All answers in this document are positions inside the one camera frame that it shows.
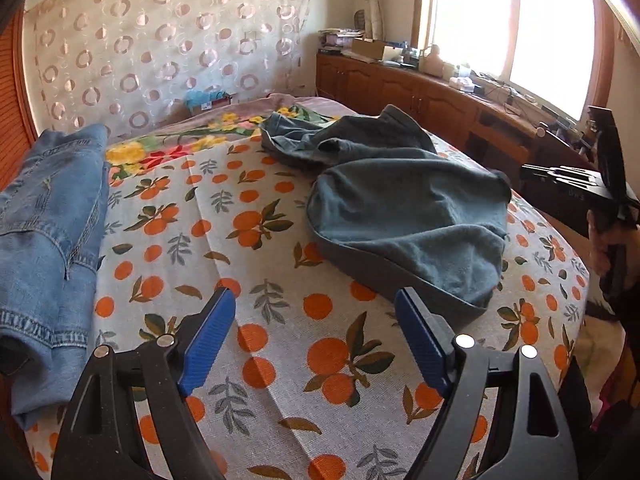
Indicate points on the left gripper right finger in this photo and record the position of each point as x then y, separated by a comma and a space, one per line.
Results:
528, 435

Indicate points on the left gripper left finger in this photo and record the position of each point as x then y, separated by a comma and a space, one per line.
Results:
100, 437

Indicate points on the grey-blue soft pants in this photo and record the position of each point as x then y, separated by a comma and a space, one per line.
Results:
390, 212

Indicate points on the person's right hand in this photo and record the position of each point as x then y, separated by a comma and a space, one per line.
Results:
599, 242

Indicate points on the long wooden cabinet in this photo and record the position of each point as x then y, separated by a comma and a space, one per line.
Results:
485, 131

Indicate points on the beige jug on cabinet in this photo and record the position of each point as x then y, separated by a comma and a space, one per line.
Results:
430, 62

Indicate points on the orange-print bed sheet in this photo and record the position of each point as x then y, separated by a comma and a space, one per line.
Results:
315, 379

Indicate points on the folded blue denim jeans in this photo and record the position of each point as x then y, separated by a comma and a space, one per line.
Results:
52, 225

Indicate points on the cardboard box on cabinet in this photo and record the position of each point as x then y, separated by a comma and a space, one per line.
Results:
376, 50

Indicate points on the floral pink blanket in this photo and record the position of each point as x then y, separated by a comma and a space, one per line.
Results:
200, 129

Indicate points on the blue item behind bed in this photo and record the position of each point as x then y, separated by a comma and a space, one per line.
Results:
197, 101

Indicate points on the circle-pattern sheer curtain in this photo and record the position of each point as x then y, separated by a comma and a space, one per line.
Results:
131, 64

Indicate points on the window with wooden frame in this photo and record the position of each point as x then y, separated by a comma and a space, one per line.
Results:
557, 53

